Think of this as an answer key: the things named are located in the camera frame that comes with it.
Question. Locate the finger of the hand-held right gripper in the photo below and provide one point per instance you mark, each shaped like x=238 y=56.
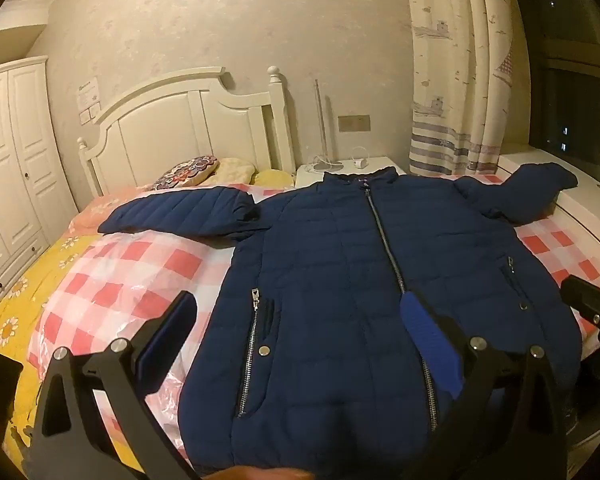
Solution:
x=592 y=300

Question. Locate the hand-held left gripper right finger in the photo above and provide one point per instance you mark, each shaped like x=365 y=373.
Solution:
x=430 y=340

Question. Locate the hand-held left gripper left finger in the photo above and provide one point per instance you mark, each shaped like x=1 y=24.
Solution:
x=172 y=327

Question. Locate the navy puffer jacket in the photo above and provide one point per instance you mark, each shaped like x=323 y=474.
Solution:
x=320 y=270

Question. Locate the white window ledge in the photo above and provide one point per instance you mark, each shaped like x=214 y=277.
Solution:
x=585 y=210

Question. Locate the pink checkered blanket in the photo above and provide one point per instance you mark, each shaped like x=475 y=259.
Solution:
x=120 y=285

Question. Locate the window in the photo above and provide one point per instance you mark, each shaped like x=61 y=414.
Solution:
x=575 y=110

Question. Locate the yellow and pink floral sheet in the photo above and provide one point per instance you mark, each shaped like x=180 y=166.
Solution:
x=25 y=305

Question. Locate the patterned cushion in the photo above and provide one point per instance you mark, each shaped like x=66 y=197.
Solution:
x=187 y=172

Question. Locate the yellow pillow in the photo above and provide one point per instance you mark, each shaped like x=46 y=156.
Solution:
x=272 y=180
x=232 y=170

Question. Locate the dark cloth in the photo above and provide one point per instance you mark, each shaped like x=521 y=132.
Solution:
x=2 y=385

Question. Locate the white nightstand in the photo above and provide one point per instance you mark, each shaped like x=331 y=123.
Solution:
x=377 y=164

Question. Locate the white bed headboard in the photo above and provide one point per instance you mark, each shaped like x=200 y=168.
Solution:
x=180 y=130

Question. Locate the white stick lamp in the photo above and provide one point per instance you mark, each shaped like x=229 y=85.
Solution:
x=327 y=164

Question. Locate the printed curtain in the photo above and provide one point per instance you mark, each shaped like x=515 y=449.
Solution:
x=445 y=85

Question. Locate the white wardrobe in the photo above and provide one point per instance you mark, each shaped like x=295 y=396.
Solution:
x=15 y=160

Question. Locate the wall switch plate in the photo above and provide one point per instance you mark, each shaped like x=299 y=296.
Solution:
x=354 y=123

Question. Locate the paper notice on wall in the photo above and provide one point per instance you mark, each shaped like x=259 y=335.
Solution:
x=88 y=100

